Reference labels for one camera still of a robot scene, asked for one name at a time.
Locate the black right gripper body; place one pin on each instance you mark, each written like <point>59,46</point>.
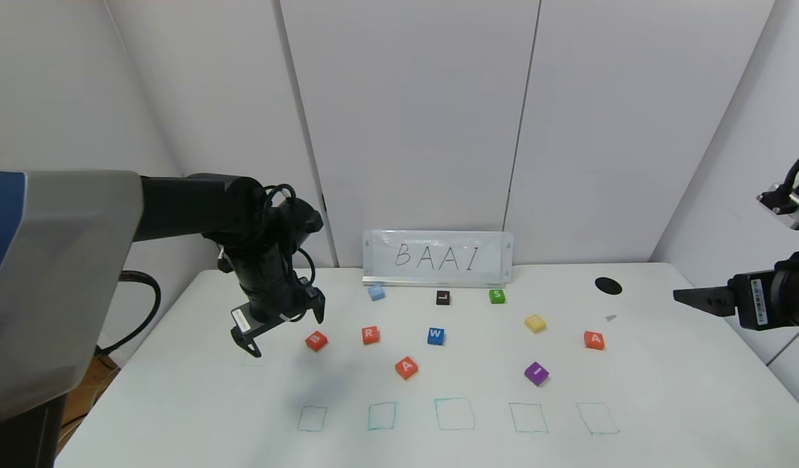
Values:
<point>755,301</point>

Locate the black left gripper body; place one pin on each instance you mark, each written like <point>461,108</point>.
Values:
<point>246,322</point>

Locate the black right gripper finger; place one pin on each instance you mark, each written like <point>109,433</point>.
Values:
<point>711,300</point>

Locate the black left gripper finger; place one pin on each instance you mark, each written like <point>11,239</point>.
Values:
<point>246,341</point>
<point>319,305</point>

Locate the orange letter B block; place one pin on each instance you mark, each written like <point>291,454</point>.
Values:
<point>316,340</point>

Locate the orange letter A block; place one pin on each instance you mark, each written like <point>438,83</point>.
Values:
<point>406,368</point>
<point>594,340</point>

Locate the grey and black left arm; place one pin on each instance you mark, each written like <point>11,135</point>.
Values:
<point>61,260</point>

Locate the white BAAI sign board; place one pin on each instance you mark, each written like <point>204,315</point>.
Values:
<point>438,257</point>

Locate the light blue letter block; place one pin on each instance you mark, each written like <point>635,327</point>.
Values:
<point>376,293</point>

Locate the orange letter R block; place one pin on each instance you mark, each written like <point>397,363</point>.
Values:
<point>370,335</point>

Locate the blue letter W block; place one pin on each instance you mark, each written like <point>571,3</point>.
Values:
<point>435,336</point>

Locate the black letter L block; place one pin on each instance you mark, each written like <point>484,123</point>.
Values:
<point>443,298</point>

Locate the yellow letter block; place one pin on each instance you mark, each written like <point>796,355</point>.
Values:
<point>535,323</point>

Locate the green letter S block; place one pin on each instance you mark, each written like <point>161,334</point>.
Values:
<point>497,296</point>

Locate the purple letter I block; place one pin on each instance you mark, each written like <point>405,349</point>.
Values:
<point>536,374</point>

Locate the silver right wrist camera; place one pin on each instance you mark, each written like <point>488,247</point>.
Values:
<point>796,208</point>

